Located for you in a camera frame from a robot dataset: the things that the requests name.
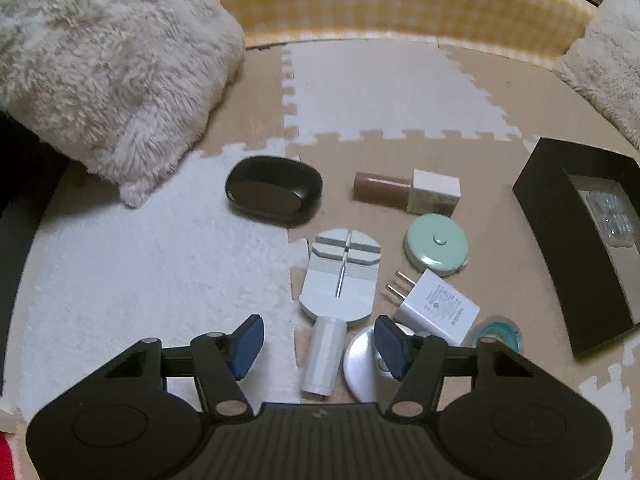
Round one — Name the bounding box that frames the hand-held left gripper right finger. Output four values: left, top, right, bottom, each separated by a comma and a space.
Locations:
374, 315, 538, 418

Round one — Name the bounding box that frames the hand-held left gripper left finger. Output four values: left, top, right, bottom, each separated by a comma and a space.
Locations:
102, 314, 265, 420

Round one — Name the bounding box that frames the white round disc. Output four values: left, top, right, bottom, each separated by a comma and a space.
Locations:
343, 324, 416, 403

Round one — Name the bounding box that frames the white plug charger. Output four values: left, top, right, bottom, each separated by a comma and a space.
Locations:
385, 268, 482, 347

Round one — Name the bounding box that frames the white watch link remover tool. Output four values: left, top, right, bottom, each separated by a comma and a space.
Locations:
298, 228, 383, 395

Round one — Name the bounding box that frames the teal tape roll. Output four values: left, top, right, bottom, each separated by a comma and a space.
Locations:
472, 316, 525, 356

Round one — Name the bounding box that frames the black oval case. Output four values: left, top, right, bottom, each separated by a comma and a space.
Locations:
224, 156, 323, 229

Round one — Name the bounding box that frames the black cardboard box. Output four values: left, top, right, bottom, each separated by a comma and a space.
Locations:
512, 137, 640, 361

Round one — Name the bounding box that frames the mint green tape measure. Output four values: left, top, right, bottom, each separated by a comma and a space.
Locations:
404, 214, 471, 277

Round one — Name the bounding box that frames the lipstick with white box cap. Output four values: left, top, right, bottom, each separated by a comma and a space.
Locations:
354, 169, 461, 216

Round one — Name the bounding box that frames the beige and white foam mat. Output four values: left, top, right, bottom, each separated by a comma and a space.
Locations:
0, 35, 640, 480

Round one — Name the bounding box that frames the clear plastic blister pack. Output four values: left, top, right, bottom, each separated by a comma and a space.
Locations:
582, 191, 636, 248

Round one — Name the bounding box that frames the red cloth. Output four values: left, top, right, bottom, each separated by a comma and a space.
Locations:
0, 432, 31, 480

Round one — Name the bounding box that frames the large cream fluffy pillow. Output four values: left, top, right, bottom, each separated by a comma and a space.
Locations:
0, 0, 246, 208

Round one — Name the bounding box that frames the yellow checked bed cover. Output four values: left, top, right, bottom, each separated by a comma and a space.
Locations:
192, 0, 598, 68

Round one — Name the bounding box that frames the grey-white fluffy pillow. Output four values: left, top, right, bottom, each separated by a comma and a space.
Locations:
552, 0, 640, 151

